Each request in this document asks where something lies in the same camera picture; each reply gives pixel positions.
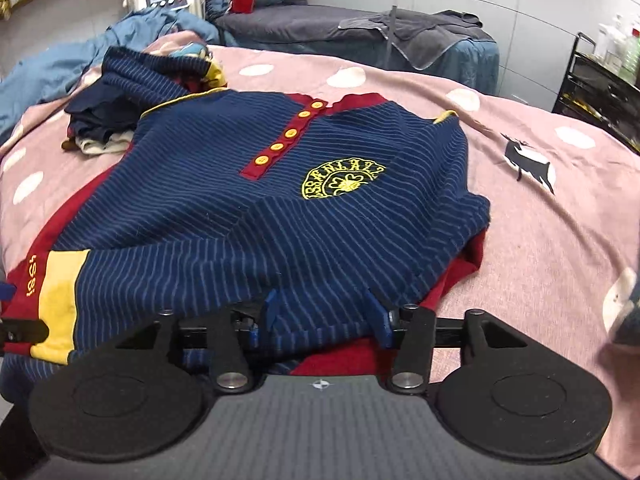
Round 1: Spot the cream dotted folded garment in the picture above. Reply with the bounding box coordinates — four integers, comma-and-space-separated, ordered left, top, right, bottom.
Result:
79, 131, 135, 157

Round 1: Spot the navy printed folded garment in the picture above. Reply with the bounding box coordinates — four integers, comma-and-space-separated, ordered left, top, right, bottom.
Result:
64, 42, 211, 142

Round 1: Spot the pink polka dot blanket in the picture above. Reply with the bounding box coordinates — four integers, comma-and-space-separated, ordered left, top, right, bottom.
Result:
0, 30, 640, 476

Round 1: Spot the navy striped sweater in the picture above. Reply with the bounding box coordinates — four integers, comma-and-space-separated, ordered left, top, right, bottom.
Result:
0, 46, 493, 401

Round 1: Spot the green plastic bottle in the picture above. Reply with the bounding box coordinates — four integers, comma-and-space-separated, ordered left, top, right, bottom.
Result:
620, 26, 640, 82

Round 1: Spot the grey towel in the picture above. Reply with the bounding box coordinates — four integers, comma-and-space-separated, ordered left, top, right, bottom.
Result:
339, 7, 496, 72

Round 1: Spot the blue cream patterned garment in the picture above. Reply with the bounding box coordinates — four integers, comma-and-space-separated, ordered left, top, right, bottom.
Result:
611, 266, 640, 347

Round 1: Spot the grey massage bed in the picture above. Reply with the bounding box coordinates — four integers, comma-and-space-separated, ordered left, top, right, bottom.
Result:
212, 2, 501, 97

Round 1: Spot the light blue duvet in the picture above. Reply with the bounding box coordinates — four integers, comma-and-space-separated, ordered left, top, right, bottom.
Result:
0, 10, 221, 133

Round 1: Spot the white plastic bottle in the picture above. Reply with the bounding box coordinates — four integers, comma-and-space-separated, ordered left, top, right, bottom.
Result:
596, 14, 628, 65

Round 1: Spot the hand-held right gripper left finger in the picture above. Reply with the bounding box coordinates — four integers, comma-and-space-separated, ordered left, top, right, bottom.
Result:
115, 290, 279, 393

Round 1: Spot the black utility trolley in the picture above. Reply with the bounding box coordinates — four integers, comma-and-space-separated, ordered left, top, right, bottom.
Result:
552, 32, 640, 155

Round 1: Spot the dark blue hanging cloth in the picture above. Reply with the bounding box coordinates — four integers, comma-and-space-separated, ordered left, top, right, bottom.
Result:
204, 0, 238, 22

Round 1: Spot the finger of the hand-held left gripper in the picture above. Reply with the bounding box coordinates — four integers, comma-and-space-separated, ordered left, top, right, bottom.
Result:
0, 282, 49, 356

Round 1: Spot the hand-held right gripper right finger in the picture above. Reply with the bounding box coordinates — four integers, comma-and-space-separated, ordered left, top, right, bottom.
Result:
364, 287, 528, 393

